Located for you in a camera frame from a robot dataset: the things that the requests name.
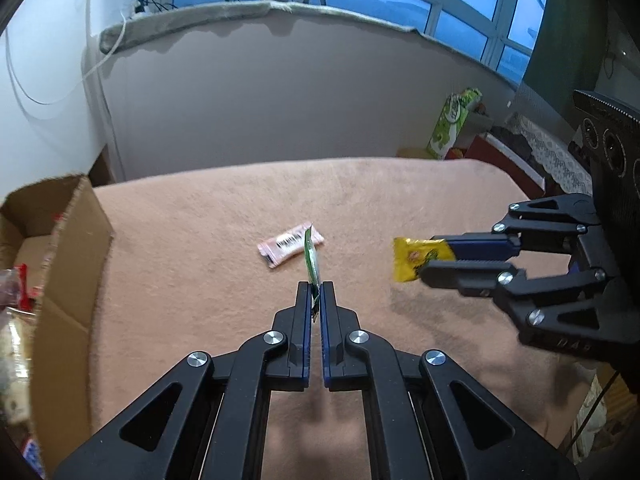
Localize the dark cloth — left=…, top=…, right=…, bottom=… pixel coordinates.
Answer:
left=487, top=125, right=533, bottom=161

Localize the dark green curtain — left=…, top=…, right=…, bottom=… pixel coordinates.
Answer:
left=522, top=0, right=616, bottom=141

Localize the white lace cloth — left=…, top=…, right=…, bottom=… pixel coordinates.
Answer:
left=505, top=112, right=593, bottom=196

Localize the yellow candy packet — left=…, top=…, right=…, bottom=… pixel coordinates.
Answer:
left=392, top=237, right=457, bottom=283

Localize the white cable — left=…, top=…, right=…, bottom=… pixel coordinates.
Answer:
left=5, top=0, right=128, bottom=108

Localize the cardboard box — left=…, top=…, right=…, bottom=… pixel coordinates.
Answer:
left=0, top=174, right=115, bottom=476

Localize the green snack bag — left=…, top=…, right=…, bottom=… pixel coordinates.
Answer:
left=426, top=87, right=483, bottom=161

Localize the green candy packet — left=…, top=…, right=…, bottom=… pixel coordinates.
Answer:
left=302, top=225, right=322, bottom=321

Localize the black cable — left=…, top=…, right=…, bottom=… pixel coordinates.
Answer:
left=570, top=370, right=621, bottom=461

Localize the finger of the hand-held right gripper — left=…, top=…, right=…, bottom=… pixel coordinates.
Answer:
left=435, top=193, right=601, bottom=263
left=420, top=260, right=626, bottom=361

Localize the grey window sill cloth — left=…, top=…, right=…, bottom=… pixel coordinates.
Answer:
left=99, top=0, right=426, bottom=56

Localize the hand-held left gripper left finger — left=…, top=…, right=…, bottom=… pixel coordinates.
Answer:
left=52, top=281, right=313, bottom=480

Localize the red box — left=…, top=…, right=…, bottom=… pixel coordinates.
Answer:
left=450, top=132, right=546, bottom=198

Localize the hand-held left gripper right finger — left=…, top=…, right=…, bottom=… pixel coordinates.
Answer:
left=321, top=281, right=581, bottom=480

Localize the wrapped bread packet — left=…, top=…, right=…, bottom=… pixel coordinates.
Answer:
left=0, top=310, right=38, bottom=423

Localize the red and white packet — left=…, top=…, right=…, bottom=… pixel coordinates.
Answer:
left=12, top=262, right=46, bottom=313

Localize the pink candy packet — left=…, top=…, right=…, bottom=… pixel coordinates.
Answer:
left=257, top=222, right=325, bottom=270

